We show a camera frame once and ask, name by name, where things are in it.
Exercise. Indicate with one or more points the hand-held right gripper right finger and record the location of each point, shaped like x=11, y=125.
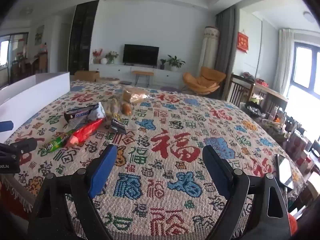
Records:
x=217, y=170

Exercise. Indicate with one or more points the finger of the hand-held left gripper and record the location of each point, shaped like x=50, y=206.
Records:
x=26, y=145
x=5, y=126

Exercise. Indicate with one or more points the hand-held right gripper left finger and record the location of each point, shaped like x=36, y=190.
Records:
x=102, y=170

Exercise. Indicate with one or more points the green snack packet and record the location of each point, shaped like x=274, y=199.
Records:
x=53, y=143

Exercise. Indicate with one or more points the white storage box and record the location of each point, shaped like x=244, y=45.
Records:
x=25, y=97

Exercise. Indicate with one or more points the red snack packet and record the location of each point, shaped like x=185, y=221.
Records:
x=87, y=130

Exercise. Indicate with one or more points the small triangular snack packet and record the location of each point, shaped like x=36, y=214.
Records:
x=118, y=125

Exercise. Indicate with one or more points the brown white chocolate bar packet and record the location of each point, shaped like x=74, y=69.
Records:
x=83, y=112

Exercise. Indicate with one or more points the brown bun packet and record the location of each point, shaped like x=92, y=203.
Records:
x=126, y=108

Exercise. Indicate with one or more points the clear bread bag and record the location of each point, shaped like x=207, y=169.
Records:
x=135, y=93

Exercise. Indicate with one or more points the printed blanket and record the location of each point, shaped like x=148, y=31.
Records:
x=160, y=180

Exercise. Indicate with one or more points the smartphone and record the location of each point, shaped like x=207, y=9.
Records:
x=285, y=171

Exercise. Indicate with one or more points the dark wooden chair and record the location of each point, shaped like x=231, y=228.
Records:
x=238, y=90

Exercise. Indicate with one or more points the round beige cushion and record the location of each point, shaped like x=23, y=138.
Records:
x=108, y=80

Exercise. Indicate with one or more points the orange lounge chair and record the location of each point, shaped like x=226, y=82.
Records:
x=203, y=81

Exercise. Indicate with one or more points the brown cardboard box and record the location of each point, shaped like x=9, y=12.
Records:
x=86, y=76

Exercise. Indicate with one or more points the cluttered wooden desk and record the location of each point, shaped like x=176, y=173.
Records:
x=270, y=92

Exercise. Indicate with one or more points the purple mat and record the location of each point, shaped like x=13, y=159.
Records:
x=169, y=89

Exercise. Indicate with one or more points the white television cabinet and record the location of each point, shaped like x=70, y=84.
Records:
x=112, y=70

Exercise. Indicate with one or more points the wooden bench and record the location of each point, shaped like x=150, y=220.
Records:
x=142, y=73

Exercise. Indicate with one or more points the white round vase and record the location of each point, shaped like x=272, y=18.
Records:
x=103, y=61

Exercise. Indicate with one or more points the green flower plant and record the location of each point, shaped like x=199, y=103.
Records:
x=112, y=56

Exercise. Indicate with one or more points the red flower vase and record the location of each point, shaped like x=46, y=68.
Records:
x=96, y=55

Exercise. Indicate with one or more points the large potted plant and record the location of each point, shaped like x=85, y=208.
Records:
x=175, y=62

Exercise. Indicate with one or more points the small potted plant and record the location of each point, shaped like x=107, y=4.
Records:
x=162, y=64

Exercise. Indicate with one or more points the tall black cabinet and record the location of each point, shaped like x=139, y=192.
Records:
x=82, y=35

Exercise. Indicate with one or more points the grey curtain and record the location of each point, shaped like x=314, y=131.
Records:
x=225, y=50

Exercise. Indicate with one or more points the black television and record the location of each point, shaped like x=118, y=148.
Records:
x=141, y=55

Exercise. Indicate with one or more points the standing air conditioner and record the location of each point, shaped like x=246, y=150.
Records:
x=210, y=47

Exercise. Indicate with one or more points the white curtain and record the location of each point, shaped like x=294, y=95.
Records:
x=283, y=60

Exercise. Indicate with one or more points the window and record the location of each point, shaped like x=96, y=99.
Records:
x=306, y=67

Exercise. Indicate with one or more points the round ceiling light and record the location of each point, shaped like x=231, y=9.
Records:
x=309, y=17

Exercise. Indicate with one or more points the wall picture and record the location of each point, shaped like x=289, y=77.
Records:
x=39, y=36

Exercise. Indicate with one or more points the red wall hanging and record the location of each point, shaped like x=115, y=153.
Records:
x=243, y=42

